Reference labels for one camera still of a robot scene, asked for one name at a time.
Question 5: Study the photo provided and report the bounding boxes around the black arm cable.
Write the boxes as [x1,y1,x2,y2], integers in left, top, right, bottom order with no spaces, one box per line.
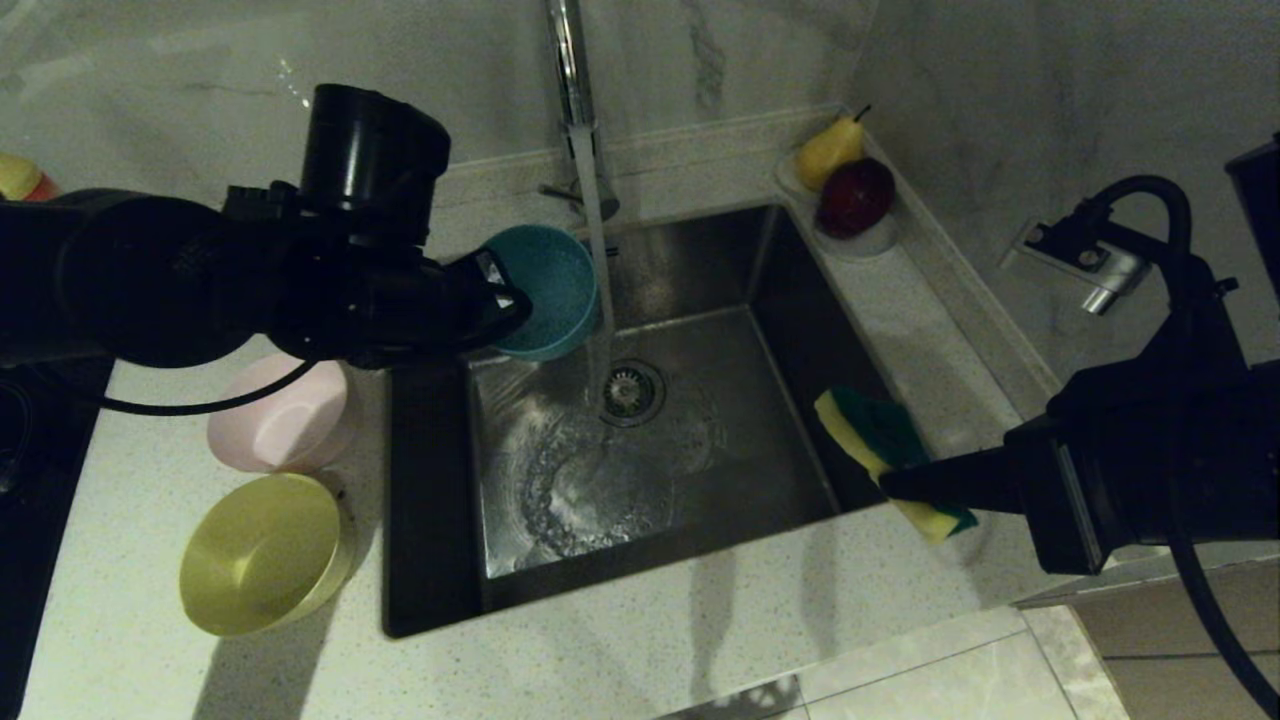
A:
[1075,175,1280,720]
[55,355,326,417]

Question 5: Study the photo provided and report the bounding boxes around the stainless steel sink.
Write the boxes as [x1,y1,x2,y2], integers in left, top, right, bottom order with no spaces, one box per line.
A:
[383,205,943,638]

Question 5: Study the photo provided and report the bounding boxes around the small white dish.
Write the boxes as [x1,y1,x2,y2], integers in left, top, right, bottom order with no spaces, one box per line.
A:
[775,150,899,259]

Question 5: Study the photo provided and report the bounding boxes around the chrome faucet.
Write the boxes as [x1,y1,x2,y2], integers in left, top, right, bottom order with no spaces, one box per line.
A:
[537,0,621,224]

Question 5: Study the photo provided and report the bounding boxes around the yellow plastic bowl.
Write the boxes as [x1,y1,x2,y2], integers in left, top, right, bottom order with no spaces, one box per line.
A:
[179,473,357,638]

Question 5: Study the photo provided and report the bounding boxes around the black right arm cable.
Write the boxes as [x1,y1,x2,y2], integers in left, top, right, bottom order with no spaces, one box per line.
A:
[1075,175,1280,720]

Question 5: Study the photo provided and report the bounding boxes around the blue plastic bowl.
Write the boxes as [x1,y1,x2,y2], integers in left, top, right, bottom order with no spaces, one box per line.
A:
[480,224,603,363]

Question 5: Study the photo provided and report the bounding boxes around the yellow pear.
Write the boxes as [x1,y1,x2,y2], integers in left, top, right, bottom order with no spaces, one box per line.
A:
[795,104,869,193]

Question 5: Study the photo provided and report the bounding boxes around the dark red apple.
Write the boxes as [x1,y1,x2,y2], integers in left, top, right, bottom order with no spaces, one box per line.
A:
[818,157,897,239]

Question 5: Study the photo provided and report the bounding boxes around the round metal drain strainer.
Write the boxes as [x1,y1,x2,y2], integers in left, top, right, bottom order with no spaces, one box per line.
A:
[600,360,667,429]

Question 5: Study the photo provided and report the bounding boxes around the pink plastic bowl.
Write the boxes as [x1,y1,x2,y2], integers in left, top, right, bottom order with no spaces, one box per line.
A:
[207,355,361,474]

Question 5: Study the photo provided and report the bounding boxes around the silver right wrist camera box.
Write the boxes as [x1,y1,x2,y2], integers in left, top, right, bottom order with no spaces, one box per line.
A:
[1003,215,1151,316]

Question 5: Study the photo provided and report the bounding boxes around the yellow green sponge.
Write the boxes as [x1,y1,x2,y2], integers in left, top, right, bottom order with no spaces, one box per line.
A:
[813,387,981,546]

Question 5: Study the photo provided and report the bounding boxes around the orange dish soap bottle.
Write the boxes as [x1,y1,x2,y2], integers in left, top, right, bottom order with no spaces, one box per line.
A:
[0,153,59,203]

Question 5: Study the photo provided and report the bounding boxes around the black induction cooktop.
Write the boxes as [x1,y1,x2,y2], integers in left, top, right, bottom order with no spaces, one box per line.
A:
[0,360,116,720]

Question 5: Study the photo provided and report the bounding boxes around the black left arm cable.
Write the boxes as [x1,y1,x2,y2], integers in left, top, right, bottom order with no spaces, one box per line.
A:
[55,355,326,417]

